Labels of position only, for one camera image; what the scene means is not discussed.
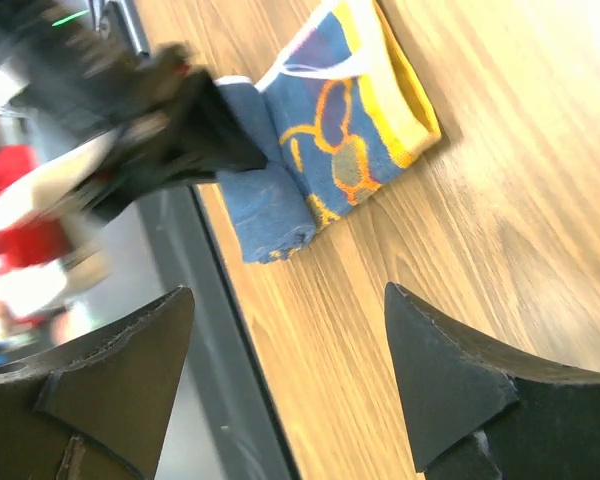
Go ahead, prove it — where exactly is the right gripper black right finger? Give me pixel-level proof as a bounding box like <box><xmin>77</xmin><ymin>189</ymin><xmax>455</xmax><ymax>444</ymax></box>
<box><xmin>385</xmin><ymin>283</ymin><xmax>600</xmax><ymax>479</ymax></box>

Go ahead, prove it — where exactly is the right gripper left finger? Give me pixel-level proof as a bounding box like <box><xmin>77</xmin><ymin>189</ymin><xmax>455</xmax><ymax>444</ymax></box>
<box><xmin>0</xmin><ymin>287</ymin><xmax>194</xmax><ymax>479</ymax></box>

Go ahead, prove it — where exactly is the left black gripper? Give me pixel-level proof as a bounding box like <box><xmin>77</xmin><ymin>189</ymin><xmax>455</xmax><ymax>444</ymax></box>
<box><xmin>0</xmin><ymin>1</ymin><xmax>268</xmax><ymax>220</ymax></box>

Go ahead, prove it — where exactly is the yellow and blue cartoon towel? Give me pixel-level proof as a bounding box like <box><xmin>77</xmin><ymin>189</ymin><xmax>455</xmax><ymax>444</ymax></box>
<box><xmin>217</xmin><ymin>1</ymin><xmax>441</xmax><ymax>263</ymax></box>

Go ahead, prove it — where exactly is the black mounting base plate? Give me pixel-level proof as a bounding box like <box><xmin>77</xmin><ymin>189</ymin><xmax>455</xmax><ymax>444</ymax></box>
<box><xmin>105</xmin><ymin>187</ymin><xmax>300</xmax><ymax>479</ymax></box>

